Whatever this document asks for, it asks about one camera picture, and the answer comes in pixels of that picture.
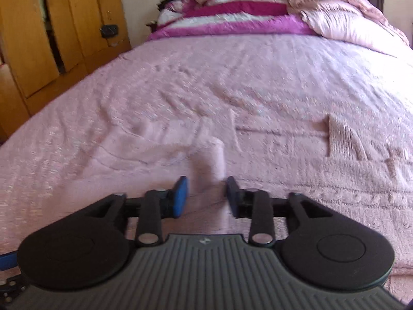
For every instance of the light wooden wardrobe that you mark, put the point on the light wooden wardrobe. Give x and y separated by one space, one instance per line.
25 38

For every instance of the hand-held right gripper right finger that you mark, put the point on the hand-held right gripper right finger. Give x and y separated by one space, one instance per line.
233 200

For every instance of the pale pink ruffled comforter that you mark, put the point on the pale pink ruffled comforter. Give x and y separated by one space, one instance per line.
348 22

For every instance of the pink floral bedsheet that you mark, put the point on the pink floral bedsheet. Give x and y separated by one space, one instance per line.
226 71

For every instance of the small black purse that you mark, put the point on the small black purse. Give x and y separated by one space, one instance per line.
109 31

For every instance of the magenta and white striped quilt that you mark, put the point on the magenta and white striped quilt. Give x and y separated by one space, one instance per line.
232 19

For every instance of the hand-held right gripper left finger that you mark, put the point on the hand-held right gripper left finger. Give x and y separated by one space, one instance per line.
180 198

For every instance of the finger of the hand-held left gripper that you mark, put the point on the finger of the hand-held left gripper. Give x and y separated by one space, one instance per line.
11 286
6 261

